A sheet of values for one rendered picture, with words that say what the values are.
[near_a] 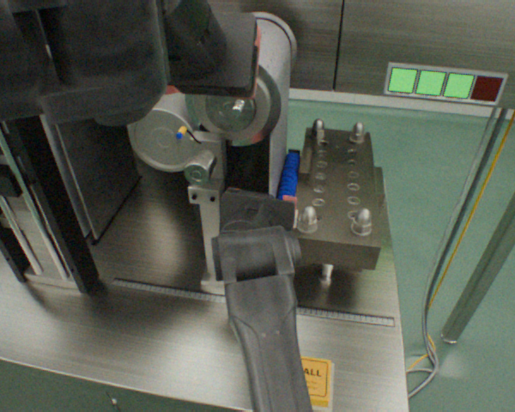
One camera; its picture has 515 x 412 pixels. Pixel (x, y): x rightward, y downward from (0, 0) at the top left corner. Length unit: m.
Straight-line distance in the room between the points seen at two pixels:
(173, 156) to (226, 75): 0.36
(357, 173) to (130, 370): 0.57
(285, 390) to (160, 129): 0.46
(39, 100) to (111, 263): 0.68
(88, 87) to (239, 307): 0.22
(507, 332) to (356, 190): 1.42
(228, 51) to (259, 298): 0.21
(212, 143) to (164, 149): 0.11
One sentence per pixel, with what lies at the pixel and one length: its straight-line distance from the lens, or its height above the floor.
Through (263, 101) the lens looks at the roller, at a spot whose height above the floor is 1.26.
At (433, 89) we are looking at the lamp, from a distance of 0.95.
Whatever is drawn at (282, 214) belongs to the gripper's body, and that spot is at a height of 1.15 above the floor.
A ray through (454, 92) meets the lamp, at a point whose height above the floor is 1.17.
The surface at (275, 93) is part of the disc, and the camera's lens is 0.59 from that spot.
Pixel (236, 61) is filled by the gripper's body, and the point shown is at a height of 1.39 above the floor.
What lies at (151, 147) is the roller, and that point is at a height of 1.16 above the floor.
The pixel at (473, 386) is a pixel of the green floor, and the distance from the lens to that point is 1.87.
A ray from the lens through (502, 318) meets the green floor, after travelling 2.14.
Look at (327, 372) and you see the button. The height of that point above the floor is 0.92.
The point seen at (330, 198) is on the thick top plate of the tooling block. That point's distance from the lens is 0.78.
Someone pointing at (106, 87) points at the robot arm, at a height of 1.43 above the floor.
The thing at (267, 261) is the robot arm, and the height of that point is 1.23.
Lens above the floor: 1.51
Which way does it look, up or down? 40 degrees down
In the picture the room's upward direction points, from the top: straight up
